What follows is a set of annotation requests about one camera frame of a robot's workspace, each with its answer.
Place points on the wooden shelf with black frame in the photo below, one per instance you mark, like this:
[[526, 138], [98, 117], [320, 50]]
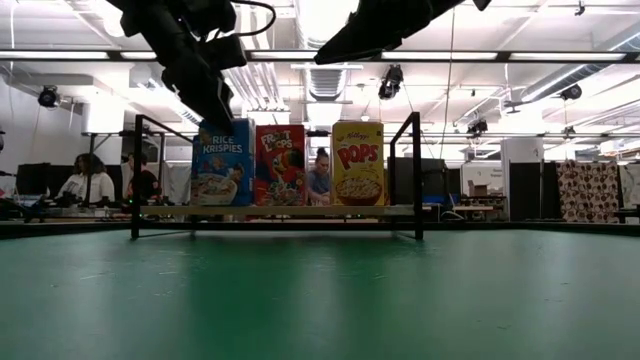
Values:
[[280, 211]]

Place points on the brown patterned curtain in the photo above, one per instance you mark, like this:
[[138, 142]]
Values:
[[587, 192]]

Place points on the person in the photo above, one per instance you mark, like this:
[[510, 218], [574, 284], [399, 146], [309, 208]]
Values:
[[92, 187], [318, 182], [145, 187]]

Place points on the black computer monitor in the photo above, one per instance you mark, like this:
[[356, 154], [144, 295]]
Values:
[[35, 177]]

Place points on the blue Rice Krispies cereal box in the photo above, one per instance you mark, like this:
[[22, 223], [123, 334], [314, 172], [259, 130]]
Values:
[[222, 170]]

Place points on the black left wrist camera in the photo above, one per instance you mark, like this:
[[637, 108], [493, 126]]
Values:
[[225, 52]]

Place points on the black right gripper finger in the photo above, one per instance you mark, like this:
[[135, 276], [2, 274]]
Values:
[[380, 25]]

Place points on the yellow Corn Pops cereal box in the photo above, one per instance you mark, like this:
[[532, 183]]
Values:
[[357, 165]]

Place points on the white and black cabinet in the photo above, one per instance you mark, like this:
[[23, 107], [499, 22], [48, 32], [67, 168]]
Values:
[[522, 150]]

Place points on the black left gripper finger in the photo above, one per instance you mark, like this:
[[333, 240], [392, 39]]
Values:
[[205, 95]]

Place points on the white sign board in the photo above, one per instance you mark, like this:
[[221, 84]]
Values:
[[482, 170]]

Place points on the black ceiling spot lamp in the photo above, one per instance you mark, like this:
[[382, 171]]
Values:
[[477, 127], [48, 96], [570, 91], [391, 81]]

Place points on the red Froot Loops cereal box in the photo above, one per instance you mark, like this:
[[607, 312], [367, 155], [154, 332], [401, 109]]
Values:
[[280, 165]]

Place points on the black aluminium table frame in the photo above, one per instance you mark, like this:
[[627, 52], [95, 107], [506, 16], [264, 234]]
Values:
[[500, 229]]

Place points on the cardboard box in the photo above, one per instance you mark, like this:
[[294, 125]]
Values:
[[480, 190]]

